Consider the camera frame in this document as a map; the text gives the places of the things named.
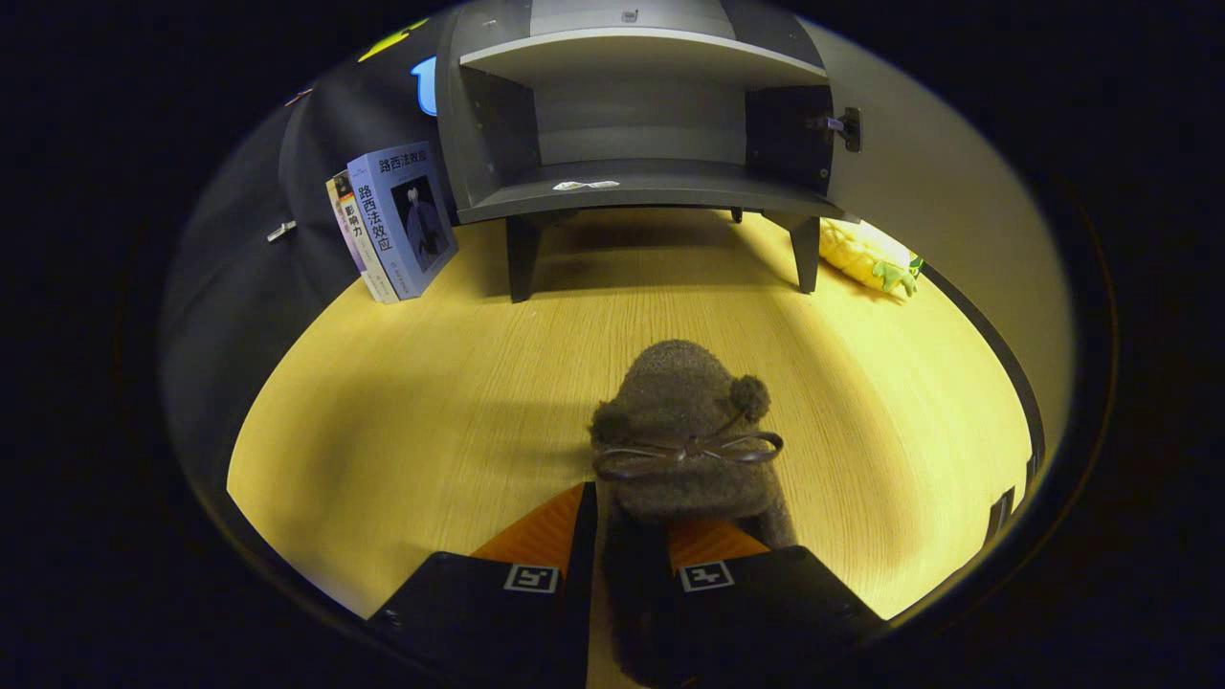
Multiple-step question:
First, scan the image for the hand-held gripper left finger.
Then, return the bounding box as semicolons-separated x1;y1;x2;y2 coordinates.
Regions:
367;481;599;689

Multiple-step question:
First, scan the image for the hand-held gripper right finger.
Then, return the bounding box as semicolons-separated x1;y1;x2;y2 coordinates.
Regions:
665;517;889;676

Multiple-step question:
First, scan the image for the brown fuzzy shoe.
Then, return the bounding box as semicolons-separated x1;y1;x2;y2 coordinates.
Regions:
587;339;800;689

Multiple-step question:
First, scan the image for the grey shoe cabinet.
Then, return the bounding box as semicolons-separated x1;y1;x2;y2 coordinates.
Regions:
435;0;862;303

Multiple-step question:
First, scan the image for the yellow pineapple plush toy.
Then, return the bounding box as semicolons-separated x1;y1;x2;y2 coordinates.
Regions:
818;218;925;300

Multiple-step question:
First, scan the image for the black backdrop cloth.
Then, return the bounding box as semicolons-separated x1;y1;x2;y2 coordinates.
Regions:
163;5;462;499

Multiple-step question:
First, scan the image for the blue cover book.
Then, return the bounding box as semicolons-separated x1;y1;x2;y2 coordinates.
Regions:
346;142;459;300

